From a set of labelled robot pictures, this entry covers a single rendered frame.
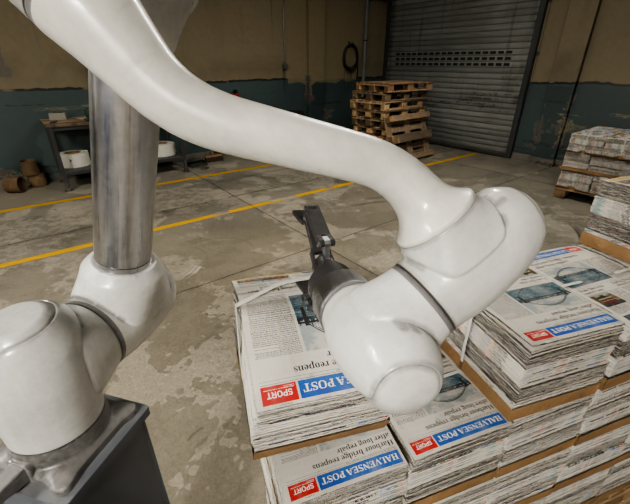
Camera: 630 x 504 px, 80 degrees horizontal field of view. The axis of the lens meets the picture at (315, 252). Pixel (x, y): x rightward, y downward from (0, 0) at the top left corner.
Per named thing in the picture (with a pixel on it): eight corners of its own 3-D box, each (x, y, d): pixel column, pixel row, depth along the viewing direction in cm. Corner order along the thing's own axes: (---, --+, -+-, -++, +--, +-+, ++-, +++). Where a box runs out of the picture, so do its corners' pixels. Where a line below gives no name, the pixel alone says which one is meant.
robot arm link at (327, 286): (321, 347, 51) (308, 324, 56) (381, 335, 53) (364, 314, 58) (321, 288, 47) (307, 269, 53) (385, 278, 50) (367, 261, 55)
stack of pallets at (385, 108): (388, 145, 816) (394, 79, 757) (425, 152, 753) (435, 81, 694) (345, 154, 737) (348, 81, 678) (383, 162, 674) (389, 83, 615)
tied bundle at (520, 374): (422, 330, 124) (431, 269, 113) (494, 314, 132) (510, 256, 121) (506, 424, 92) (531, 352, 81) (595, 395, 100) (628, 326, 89)
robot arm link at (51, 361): (-24, 443, 62) (-88, 340, 52) (68, 366, 78) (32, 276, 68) (54, 468, 58) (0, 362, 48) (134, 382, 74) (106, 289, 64)
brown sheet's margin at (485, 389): (422, 329, 123) (424, 318, 121) (494, 313, 131) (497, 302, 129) (508, 423, 91) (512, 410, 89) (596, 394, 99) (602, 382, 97)
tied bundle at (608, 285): (493, 314, 132) (508, 256, 121) (554, 298, 141) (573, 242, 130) (599, 394, 100) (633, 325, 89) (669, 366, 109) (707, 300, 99)
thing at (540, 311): (434, 270, 113) (434, 267, 113) (510, 257, 121) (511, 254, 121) (530, 349, 82) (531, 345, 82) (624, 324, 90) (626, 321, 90)
